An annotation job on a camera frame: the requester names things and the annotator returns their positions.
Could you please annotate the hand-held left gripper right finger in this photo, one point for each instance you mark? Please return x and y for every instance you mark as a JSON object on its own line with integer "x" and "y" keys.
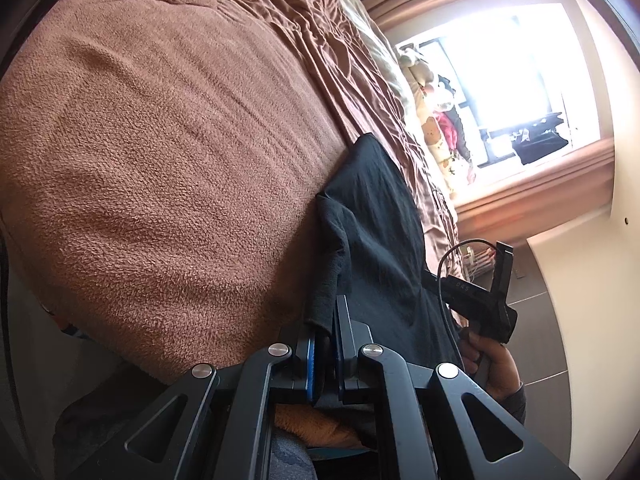
{"x": 342, "y": 360}

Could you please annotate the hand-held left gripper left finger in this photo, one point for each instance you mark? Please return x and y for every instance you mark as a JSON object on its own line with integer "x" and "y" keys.
{"x": 310, "y": 365}

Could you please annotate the black pants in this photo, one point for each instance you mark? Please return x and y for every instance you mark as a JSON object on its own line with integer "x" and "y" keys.
{"x": 380, "y": 220}

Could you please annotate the person's right forearm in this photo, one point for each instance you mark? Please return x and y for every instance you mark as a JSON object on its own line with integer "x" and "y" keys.
{"x": 515, "y": 402}

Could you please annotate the person's right hand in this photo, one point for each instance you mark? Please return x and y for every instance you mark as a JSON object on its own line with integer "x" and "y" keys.
{"x": 502, "y": 367}

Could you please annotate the white slatted rack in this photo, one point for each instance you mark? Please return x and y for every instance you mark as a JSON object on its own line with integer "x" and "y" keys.
{"x": 475, "y": 260}

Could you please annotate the red cloth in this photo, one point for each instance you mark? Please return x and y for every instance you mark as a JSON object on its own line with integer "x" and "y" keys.
{"x": 450, "y": 132}

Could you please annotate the hanging black clothes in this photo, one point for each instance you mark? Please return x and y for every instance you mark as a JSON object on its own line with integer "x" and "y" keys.
{"x": 542, "y": 142}

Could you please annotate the black white plush toy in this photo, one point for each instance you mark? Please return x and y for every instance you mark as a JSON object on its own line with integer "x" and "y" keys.
{"x": 442, "y": 92}

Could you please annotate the white duvet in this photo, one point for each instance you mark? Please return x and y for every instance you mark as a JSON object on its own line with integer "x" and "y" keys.
{"x": 380, "y": 50}

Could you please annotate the brown blanket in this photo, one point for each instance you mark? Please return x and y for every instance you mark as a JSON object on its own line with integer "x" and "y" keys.
{"x": 150, "y": 160}

